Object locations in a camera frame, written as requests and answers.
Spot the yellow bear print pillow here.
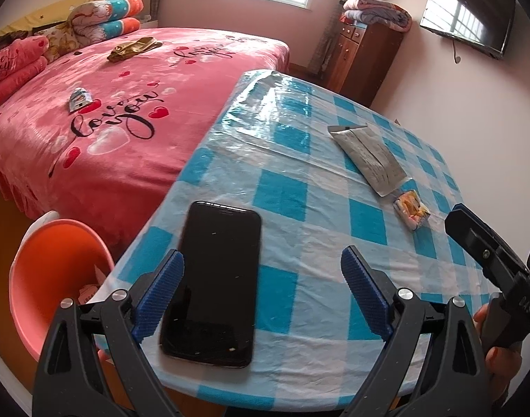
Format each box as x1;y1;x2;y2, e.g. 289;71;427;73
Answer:
33;21;81;65

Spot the rolled patterned quilt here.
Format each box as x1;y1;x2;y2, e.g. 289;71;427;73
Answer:
69;0;145;27
74;16;142;46

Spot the pink printed pillow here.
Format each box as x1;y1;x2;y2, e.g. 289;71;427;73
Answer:
0;35;50;92

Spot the silver packet with text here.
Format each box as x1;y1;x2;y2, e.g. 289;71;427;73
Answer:
327;124;408;197

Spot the folded patterned blanket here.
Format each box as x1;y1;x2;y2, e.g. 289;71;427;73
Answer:
340;0;413;32

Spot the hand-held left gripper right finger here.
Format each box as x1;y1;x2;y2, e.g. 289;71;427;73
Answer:
340;245;491;417

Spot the orange plastic bin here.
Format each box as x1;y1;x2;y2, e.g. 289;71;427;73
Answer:
8;218;117;363

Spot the small packet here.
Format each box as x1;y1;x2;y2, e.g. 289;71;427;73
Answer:
69;88;92;114

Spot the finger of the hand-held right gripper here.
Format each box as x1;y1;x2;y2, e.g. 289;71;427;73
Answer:
445;204;530;289

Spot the wall-mounted television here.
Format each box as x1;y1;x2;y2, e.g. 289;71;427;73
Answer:
420;0;516;60

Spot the brown wooden wardrobe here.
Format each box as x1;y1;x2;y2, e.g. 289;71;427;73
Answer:
325;21;405;107

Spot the black smartphone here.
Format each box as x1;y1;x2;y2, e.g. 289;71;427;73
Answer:
159;201;263;369

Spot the blue checked tablecloth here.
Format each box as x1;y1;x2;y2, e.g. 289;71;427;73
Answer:
95;69;504;409

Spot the gold cloth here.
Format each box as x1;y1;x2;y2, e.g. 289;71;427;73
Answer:
107;37;164;63

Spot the yellow orange snack packet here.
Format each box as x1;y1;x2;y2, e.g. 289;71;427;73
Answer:
392;190;431;232

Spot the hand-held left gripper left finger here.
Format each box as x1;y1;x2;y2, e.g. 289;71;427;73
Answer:
33;249;185;417

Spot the person's right hand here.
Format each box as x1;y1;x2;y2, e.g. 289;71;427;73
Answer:
472;303;525;401

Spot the pink printed bed blanket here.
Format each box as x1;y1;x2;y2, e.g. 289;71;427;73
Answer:
0;27;291;248

